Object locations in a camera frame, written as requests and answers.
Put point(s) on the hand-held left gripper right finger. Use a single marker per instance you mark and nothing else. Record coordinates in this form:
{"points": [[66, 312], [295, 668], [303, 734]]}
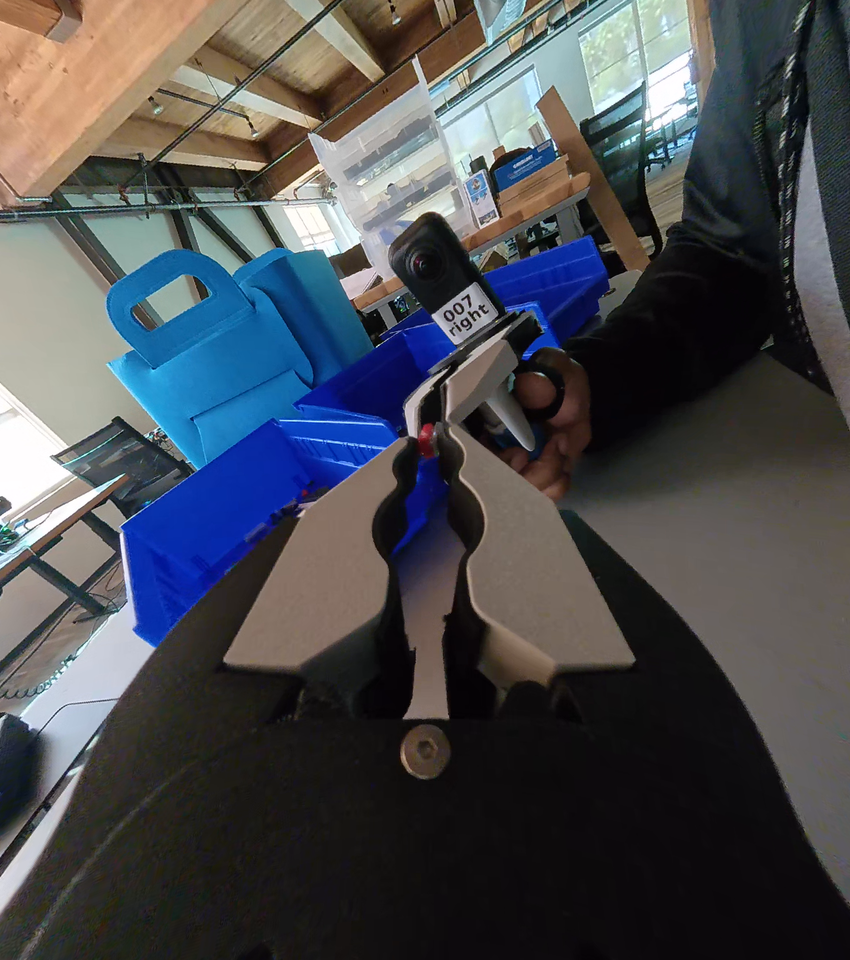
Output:
{"points": [[545, 592]]}

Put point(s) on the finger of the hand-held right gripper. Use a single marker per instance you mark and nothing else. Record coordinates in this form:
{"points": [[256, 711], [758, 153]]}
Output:
{"points": [[416, 409], [481, 375]]}

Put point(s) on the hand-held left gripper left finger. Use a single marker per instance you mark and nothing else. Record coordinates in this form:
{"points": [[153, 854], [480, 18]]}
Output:
{"points": [[312, 592]]}

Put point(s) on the red toy brick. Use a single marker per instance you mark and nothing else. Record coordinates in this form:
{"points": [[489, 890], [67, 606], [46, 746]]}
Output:
{"points": [[426, 442]]}

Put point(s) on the blue plastic bin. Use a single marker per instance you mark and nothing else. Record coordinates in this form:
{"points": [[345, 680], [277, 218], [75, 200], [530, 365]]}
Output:
{"points": [[552, 277], [170, 570], [365, 382]]}

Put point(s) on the person's right forearm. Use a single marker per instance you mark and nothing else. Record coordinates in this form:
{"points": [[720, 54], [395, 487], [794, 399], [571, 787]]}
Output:
{"points": [[657, 337]]}

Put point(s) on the grey desk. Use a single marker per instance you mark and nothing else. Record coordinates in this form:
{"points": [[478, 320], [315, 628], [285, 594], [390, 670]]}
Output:
{"points": [[694, 540]]}

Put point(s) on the wood-edged side desk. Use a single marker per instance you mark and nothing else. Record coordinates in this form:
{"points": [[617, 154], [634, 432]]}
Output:
{"points": [[42, 517]]}

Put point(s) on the person's right hand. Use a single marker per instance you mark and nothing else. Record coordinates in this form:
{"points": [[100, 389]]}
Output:
{"points": [[571, 442]]}

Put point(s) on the small printed card box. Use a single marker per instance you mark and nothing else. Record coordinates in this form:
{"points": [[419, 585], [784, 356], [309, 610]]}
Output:
{"points": [[479, 196]]}

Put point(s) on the stack of clear plastic bins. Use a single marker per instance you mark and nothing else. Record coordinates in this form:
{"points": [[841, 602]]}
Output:
{"points": [[395, 172]]}

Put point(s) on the wooden table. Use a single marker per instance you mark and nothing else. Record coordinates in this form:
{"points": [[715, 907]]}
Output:
{"points": [[537, 201]]}

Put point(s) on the blue cardboard box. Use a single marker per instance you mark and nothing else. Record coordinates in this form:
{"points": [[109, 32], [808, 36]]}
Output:
{"points": [[526, 169]]}

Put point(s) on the flat brown cardboard box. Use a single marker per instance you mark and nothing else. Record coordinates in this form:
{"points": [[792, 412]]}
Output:
{"points": [[541, 187]]}

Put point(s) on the leaning wooden plank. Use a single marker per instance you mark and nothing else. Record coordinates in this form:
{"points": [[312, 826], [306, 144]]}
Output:
{"points": [[597, 187]]}

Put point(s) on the blue felt bag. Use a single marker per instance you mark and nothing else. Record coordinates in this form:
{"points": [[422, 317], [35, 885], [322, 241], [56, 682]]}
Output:
{"points": [[230, 360]]}

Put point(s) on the black mesh office chair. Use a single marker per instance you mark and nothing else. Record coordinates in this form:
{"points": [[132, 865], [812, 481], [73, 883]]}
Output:
{"points": [[125, 465]]}

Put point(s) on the grey sprinkler pipe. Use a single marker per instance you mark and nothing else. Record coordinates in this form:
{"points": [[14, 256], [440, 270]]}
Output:
{"points": [[132, 206]]}

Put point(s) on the person's upper body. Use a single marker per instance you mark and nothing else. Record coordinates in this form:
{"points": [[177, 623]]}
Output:
{"points": [[807, 225]]}

